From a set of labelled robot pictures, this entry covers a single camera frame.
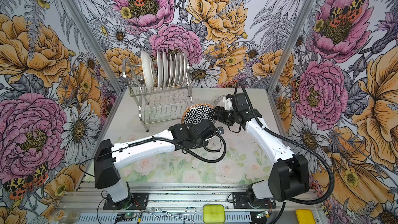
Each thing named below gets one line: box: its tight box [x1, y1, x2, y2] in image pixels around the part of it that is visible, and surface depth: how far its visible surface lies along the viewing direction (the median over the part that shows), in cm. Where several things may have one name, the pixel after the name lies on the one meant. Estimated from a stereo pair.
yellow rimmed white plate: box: [140, 49, 155, 91], surface depth 75 cm
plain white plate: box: [181, 103, 217, 125], surface depth 89 cm
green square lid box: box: [202, 203, 226, 224], surface depth 72 cm
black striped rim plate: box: [213, 94, 227, 108], surface depth 114 cm
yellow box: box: [295, 208, 317, 224], surface depth 71 cm
